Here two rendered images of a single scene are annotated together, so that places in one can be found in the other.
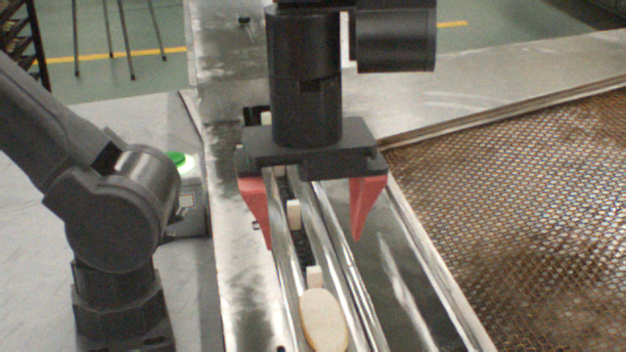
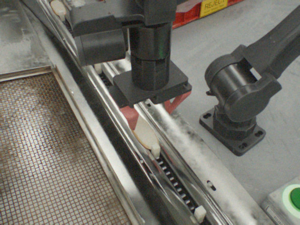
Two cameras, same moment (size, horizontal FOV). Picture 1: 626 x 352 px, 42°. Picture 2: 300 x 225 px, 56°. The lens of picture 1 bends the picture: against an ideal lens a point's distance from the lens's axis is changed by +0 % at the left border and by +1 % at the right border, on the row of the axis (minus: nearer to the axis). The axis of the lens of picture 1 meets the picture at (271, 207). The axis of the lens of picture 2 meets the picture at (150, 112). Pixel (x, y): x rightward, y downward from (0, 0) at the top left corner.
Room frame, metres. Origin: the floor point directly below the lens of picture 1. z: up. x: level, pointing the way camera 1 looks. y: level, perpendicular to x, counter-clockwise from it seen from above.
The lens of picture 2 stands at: (0.90, -0.17, 1.31)
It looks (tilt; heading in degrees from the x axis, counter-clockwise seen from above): 49 degrees down; 155
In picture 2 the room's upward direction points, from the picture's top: straight up
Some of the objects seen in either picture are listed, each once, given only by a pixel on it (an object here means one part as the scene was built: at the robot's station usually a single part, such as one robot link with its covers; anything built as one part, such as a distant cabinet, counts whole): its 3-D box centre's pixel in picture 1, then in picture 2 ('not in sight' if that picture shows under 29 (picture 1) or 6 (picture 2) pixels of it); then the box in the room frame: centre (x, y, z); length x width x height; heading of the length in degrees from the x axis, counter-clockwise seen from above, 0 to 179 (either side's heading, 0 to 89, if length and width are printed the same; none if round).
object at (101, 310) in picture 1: (117, 292); (235, 117); (0.63, 0.15, 0.86); 0.12 x 0.09 x 0.08; 12
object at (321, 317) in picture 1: (322, 317); (142, 129); (0.58, -0.04, 0.86); 0.10 x 0.04 x 0.01; 5
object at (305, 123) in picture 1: (306, 113); (150, 68); (0.61, -0.03, 1.03); 0.10 x 0.07 x 0.07; 95
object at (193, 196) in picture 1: (177, 208); (287, 216); (0.84, 0.11, 0.84); 0.08 x 0.08 x 0.11; 5
